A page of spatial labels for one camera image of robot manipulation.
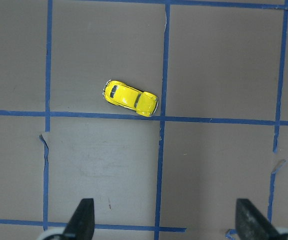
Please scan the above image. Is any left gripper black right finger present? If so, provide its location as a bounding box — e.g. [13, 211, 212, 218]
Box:
[235, 198, 279, 240]

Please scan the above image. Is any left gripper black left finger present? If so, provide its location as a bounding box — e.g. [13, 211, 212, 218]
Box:
[62, 198, 95, 240]

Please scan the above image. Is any yellow beetle toy car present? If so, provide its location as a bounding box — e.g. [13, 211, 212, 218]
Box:
[102, 79, 159, 117]

